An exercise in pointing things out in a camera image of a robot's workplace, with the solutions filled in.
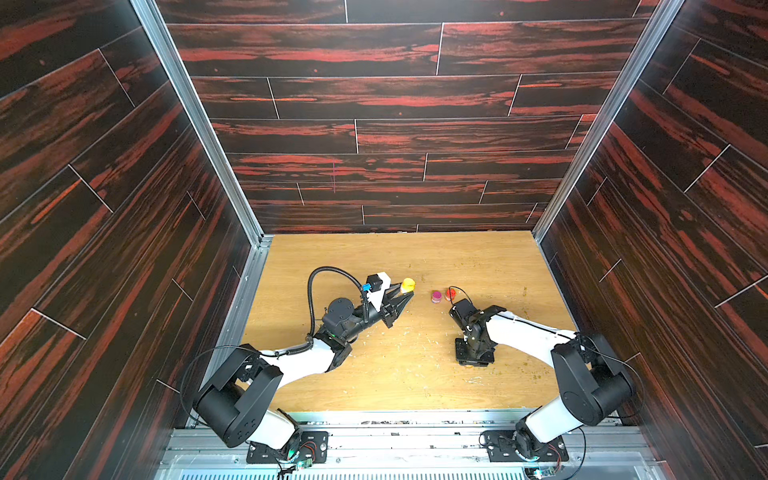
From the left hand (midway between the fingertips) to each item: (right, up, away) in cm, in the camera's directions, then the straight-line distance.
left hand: (409, 291), depth 75 cm
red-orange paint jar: (+17, -3, +28) cm, 32 cm away
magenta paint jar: (+12, -4, +26) cm, 29 cm away
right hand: (+20, -22, +15) cm, 33 cm away
